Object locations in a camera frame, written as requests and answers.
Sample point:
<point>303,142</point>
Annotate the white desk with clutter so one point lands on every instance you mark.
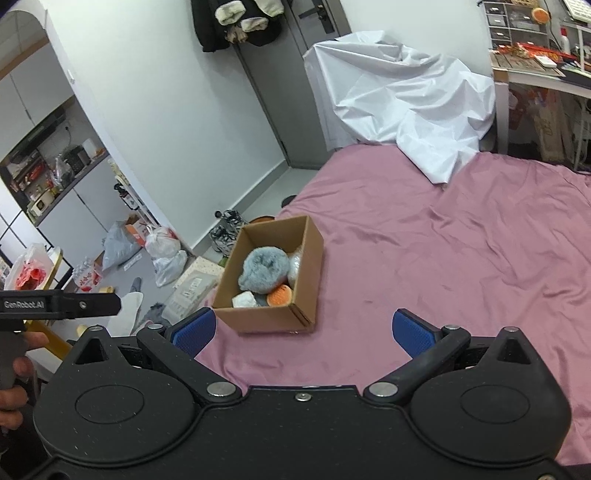
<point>541,69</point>

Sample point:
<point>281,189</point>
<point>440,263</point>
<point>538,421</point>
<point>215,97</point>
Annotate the grey fluffy plush item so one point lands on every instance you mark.
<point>264,269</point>

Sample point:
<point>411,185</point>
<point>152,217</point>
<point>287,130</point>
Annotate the brown cardboard box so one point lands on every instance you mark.
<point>301,315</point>

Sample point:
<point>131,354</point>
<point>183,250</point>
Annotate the black hanging jacket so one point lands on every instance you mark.
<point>220,24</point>

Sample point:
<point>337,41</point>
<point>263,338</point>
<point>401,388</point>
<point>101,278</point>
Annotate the clear packaged items stack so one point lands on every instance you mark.
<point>191,289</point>

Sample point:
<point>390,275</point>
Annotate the clear bubble wrap bag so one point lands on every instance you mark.
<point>295,264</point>

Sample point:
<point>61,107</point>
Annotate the pink bed sheet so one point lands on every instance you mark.
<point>505,243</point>

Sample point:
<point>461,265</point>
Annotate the kitchen counter shelf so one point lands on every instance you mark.
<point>61,152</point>

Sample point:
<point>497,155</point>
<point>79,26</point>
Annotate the grey sneaker left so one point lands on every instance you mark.
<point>222,240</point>

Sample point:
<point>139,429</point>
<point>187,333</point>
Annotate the white draped sheet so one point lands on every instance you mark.
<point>371,89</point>

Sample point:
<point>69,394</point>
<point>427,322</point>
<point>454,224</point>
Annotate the orange green plush toy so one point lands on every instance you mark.
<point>281,296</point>

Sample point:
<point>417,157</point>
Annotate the grey sneaker right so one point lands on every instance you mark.
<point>233,221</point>

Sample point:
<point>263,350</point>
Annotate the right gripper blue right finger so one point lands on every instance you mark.
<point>432,350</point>

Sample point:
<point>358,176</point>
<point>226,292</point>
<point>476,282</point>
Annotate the grey sneaker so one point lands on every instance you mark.
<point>222,240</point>
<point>233,221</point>

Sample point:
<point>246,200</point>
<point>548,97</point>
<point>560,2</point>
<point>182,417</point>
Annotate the grey door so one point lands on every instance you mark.
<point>278,77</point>

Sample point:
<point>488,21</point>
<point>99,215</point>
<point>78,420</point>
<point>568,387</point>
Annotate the orange cardboard box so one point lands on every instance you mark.
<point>137,228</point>

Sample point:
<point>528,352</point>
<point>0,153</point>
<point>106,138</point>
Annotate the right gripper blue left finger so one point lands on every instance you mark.
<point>172,351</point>

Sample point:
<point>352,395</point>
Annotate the white plastic bag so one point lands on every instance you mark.
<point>167,255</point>

